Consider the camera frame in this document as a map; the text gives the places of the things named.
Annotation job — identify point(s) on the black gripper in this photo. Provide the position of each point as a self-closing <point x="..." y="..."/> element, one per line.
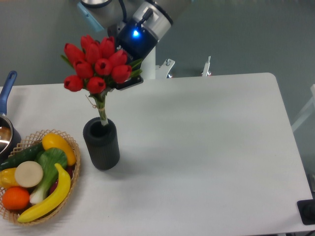
<point x="138" y="43"/>

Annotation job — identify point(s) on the red tulip bouquet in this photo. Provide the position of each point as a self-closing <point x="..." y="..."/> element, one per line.
<point x="99" y="67"/>

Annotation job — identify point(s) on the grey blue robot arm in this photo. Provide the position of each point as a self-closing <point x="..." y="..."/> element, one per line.
<point x="156" y="16"/>

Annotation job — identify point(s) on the dark grey ribbed vase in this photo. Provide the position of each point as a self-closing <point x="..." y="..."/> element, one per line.
<point x="102" y="143"/>

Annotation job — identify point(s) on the middle table clamp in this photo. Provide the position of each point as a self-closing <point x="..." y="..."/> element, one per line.
<point x="163" y="70"/>

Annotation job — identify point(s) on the table clamp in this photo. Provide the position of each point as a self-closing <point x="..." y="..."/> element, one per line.
<point x="163" y="70"/>
<point x="206" y="69"/>

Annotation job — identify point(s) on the right table clamp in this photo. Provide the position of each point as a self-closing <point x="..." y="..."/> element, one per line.
<point x="206" y="69"/>

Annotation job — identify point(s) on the green bok choy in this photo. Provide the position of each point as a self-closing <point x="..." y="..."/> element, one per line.
<point x="47" y="161"/>

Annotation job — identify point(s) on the green cucumber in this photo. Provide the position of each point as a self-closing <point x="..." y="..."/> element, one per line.
<point x="28" y="154"/>

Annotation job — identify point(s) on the yellow banana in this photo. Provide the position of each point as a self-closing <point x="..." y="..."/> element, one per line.
<point x="52" y="201"/>

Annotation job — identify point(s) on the beige round disc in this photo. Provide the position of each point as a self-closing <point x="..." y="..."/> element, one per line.
<point x="28" y="174"/>

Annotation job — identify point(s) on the yellow bell pepper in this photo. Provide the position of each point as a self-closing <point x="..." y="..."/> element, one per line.
<point x="7" y="178"/>

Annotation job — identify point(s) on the orange fruit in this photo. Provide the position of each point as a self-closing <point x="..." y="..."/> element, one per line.
<point x="16" y="198"/>

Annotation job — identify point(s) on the woven wicker basket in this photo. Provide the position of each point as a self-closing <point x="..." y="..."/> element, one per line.
<point x="31" y="140"/>

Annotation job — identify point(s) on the black device at edge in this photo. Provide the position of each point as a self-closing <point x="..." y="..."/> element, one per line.
<point x="307" y="211"/>

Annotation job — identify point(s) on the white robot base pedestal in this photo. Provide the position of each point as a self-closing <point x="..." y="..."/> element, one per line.
<point x="111" y="16"/>

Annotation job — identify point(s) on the blue handled saucepan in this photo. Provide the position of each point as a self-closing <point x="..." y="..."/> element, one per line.
<point x="9" y="136"/>

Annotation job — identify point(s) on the white frame at right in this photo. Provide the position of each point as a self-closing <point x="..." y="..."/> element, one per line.
<point x="305" y="112"/>

